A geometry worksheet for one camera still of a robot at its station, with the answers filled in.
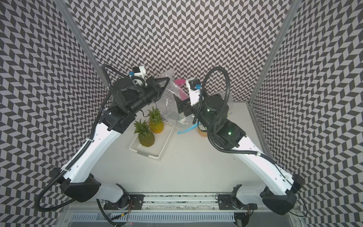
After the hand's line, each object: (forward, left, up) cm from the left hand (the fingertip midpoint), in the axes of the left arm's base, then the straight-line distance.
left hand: (171, 79), depth 56 cm
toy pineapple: (-3, +19, -40) cm, 45 cm away
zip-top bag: (-4, -5, -24) cm, 25 cm away
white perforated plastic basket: (+1, +12, -51) cm, 52 cm away
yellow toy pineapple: (+7, +14, -37) cm, 40 cm away
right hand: (-4, -6, -4) cm, 8 cm away
